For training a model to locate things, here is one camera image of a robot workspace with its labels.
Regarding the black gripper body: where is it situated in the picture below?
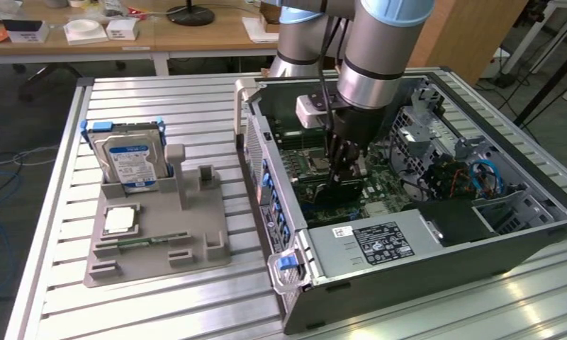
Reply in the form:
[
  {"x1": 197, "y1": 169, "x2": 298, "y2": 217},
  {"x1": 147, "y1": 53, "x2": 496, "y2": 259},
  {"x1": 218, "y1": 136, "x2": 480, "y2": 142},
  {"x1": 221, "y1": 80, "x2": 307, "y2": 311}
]
[{"x1": 331, "y1": 107, "x2": 385, "y2": 150}]

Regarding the green graphics card black fan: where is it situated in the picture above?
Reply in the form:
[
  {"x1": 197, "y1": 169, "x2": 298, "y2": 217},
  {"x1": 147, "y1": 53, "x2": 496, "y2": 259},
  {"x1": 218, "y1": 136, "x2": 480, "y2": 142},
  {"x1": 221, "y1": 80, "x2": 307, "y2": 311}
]
[{"x1": 306, "y1": 176, "x2": 366, "y2": 210}]

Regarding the CPU socket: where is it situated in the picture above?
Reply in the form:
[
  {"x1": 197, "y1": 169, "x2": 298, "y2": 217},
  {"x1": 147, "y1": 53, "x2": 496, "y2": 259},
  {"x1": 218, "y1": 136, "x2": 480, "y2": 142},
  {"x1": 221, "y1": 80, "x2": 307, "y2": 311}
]
[{"x1": 305, "y1": 146, "x2": 333, "y2": 174}]

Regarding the green motherboard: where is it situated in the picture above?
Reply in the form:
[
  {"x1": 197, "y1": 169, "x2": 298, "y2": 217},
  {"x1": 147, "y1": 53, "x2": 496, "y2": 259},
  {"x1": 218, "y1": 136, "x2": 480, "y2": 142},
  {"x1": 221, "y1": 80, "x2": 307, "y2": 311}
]
[{"x1": 267, "y1": 116, "x2": 409, "y2": 230}]

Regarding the perforated metal disk bay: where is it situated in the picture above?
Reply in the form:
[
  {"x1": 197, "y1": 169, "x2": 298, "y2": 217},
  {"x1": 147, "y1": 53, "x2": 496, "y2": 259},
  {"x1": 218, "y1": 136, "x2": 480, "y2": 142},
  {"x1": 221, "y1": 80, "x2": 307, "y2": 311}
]
[{"x1": 389, "y1": 104, "x2": 461, "y2": 179}]

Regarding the grey power supply with label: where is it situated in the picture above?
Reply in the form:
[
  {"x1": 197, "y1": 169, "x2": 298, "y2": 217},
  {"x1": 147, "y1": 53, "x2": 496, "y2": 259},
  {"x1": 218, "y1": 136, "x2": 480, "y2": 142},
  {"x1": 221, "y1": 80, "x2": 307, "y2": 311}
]
[{"x1": 306, "y1": 208, "x2": 445, "y2": 279}]

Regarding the white paper stack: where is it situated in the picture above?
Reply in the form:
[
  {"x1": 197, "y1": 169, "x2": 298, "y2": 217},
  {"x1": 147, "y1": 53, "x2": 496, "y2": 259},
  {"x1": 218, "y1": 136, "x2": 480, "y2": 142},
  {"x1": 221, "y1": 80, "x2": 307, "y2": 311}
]
[{"x1": 242, "y1": 16, "x2": 281, "y2": 44}]

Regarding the wooden cabinet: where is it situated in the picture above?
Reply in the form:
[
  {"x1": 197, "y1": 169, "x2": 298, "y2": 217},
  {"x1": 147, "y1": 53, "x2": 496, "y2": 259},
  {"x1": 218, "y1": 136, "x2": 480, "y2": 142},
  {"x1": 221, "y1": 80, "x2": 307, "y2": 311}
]
[{"x1": 406, "y1": 0, "x2": 532, "y2": 86}]

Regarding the brown cardboard box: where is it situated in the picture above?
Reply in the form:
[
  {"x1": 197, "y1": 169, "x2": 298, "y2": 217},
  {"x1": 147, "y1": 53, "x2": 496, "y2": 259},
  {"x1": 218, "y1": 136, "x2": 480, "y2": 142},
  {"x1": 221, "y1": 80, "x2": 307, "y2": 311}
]
[{"x1": 259, "y1": 0, "x2": 285, "y2": 26}]

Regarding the black open PC case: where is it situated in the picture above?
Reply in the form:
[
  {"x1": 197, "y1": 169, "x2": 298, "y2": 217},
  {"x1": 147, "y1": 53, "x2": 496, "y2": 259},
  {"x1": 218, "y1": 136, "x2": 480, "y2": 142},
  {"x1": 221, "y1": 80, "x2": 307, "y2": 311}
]
[{"x1": 234, "y1": 67, "x2": 567, "y2": 336}]

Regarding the grey plastic parts rack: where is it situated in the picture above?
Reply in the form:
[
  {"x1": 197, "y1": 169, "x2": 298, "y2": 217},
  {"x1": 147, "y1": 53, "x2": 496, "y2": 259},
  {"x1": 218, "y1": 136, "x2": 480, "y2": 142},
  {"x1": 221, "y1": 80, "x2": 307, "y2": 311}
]
[{"x1": 83, "y1": 143, "x2": 233, "y2": 289}]

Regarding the black slanted pole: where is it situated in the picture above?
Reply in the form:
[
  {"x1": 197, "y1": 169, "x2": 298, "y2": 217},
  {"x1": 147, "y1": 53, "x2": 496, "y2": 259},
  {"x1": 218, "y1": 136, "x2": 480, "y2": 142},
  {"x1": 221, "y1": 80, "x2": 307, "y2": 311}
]
[{"x1": 514, "y1": 35, "x2": 567, "y2": 128}]

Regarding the hard disk in blue carrier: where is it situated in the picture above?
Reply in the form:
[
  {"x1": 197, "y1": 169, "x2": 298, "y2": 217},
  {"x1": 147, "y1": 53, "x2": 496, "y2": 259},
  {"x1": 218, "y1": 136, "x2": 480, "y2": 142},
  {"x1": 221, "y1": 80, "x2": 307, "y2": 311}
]
[{"x1": 79, "y1": 118, "x2": 167, "y2": 195}]

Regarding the black round lamp base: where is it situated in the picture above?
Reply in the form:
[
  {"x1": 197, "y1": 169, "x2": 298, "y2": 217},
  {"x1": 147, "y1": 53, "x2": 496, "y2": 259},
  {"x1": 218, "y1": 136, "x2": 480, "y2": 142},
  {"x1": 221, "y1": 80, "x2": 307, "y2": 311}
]
[{"x1": 166, "y1": 0, "x2": 217, "y2": 27}]

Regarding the green RAM stick bare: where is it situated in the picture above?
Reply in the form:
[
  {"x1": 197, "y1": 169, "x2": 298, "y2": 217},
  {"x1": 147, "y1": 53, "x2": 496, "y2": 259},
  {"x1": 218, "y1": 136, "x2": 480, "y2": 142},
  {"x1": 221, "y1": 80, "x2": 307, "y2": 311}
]
[{"x1": 115, "y1": 236, "x2": 170, "y2": 249}]

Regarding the silver CPU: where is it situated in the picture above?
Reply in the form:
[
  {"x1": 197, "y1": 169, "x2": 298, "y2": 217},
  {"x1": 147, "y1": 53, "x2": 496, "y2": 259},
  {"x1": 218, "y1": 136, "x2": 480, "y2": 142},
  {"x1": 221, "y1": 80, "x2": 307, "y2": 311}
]
[{"x1": 102, "y1": 208, "x2": 139, "y2": 235}]

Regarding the white cardboard box with label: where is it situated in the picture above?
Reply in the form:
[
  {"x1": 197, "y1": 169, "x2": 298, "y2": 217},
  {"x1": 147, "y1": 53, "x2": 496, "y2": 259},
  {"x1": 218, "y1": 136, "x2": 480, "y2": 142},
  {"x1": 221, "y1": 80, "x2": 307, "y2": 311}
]
[{"x1": 106, "y1": 17, "x2": 142, "y2": 41}]

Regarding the white round holder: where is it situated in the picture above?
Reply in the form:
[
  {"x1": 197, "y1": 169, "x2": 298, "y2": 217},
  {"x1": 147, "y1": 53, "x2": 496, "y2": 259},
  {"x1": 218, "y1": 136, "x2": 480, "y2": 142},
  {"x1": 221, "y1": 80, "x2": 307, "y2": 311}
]
[{"x1": 63, "y1": 19, "x2": 111, "y2": 46}]

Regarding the black chair base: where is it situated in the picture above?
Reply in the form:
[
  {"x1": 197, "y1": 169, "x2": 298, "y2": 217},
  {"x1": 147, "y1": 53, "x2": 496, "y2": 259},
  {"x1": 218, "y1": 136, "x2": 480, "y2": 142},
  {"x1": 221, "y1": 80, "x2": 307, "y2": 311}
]
[{"x1": 12, "y1": 62, "x2": 84, "y2": 104}]

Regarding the white box black lid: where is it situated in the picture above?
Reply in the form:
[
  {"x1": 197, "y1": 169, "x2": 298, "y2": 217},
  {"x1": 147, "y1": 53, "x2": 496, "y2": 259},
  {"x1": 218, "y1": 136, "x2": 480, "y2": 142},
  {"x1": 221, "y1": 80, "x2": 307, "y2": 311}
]
[{"x1": 2, "y1": 19, "x2": 51, "y2": 45}]

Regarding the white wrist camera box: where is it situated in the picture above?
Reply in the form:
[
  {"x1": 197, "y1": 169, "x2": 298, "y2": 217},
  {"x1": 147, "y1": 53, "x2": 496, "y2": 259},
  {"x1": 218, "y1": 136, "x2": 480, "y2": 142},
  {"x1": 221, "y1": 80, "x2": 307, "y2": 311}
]
[{"x1": 294, "y1": 94, "x2": 335, "y2": 129}]

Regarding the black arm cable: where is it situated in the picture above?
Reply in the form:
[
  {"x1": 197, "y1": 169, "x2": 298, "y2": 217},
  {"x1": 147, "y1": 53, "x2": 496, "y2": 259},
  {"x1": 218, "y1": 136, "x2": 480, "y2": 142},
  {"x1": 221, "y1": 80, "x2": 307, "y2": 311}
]
[{"x1": 317, "y1": 16, "x2": 355, "y2": 143}]

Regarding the orange wire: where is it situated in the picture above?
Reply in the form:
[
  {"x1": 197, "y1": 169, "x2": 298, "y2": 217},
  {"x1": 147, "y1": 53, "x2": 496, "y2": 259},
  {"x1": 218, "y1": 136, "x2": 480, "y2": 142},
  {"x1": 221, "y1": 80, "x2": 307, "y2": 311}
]
[{"x1": 448, "y1": 169, "x2": 466, "y2": 200}]

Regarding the blue wire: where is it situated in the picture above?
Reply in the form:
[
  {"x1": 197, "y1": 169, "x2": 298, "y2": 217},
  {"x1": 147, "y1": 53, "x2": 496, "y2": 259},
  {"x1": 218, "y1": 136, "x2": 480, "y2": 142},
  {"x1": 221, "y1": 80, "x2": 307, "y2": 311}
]
[{"x1": 469, "y1": 159, "x2": 504, "y2": 194}]

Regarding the wooden desk white frame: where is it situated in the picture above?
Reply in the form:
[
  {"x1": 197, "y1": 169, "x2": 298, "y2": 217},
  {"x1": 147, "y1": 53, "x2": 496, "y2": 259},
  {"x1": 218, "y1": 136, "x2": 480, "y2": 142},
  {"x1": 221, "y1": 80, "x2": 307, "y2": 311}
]
[{"x1": 0, "y1": 0, "x2": 414, "y2": 77}]

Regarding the blue floor cable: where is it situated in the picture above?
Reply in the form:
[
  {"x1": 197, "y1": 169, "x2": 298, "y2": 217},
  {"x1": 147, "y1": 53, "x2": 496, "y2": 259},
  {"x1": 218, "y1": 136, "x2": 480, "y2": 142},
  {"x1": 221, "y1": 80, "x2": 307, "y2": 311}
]
[{"x1": 0, "y1": 154, "x2": 26, "y2": 302}]

